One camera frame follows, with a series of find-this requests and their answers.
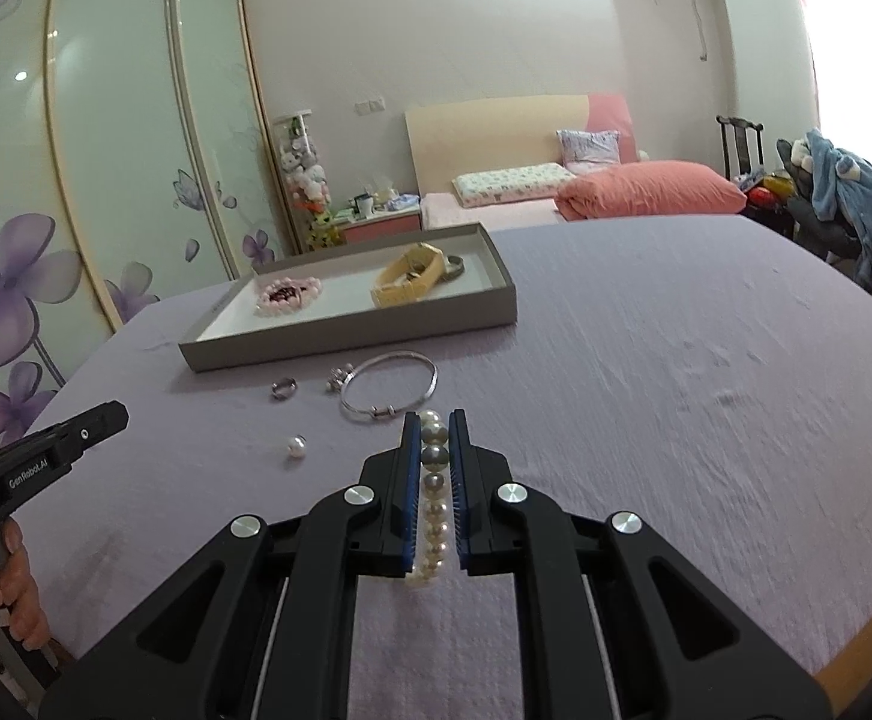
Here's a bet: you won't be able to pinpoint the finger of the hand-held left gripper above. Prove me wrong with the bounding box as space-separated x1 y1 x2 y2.
44 400 130 467

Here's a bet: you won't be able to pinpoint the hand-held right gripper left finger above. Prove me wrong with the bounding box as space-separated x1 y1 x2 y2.
38 412 420 720

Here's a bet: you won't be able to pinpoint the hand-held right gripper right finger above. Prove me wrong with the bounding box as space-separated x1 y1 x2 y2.
447 409 834 720

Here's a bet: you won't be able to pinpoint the white pearl bracelet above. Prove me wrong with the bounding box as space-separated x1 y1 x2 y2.
404 409 453 593

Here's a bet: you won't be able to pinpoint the thin silver bangle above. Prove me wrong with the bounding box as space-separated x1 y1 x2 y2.
338 352 439 424

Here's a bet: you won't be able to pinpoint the grey shallow tray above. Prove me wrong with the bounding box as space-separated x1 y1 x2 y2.
179 222 519 374

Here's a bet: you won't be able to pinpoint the yellow wristwatch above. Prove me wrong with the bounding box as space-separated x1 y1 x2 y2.
371 241 447 309

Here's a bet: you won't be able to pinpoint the pink bead bracelet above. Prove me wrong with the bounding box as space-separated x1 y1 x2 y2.
254 275 323 318

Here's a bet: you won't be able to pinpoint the person's left hand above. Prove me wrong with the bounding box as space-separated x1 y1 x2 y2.
0 523 51 650

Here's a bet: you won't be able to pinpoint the purple tablecloth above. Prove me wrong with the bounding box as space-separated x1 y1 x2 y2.
11 213 872 720

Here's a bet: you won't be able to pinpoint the pink white nightstand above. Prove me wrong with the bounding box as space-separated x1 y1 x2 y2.
329 206 424 245

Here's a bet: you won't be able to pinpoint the pink bed sheet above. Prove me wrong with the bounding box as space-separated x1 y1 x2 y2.
419 191 565 233

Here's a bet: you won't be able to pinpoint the flat floral pillow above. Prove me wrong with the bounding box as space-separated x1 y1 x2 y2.
451 162 580 209

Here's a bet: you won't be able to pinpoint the sliding wardrobe with flower print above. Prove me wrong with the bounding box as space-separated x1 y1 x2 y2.
0 0 310 467

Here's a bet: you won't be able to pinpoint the clear tube of plush toys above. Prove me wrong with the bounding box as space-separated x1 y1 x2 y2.
271 112 332 253

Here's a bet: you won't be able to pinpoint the beige pink bed headboard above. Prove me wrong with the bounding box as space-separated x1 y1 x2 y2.
403 93 640 197

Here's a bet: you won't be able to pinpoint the pink pillow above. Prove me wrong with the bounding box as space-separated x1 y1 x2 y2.
553 159 749 223

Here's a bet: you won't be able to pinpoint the small white patterned pillow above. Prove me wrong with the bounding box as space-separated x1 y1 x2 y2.
555 128 624 170

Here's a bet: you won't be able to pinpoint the red yellow toys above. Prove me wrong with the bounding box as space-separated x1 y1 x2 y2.
735 170 794 212

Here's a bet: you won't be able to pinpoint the dark wooden chair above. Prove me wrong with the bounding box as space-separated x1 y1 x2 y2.
715 114 766 182

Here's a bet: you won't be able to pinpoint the grey office chair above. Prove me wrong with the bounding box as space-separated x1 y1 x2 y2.
774 136 869 257

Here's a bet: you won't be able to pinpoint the blue plush robe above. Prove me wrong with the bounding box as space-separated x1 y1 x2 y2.
802 128 872 290

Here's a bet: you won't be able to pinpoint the air conditioner pipe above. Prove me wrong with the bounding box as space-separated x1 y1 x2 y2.
686 0 726 63

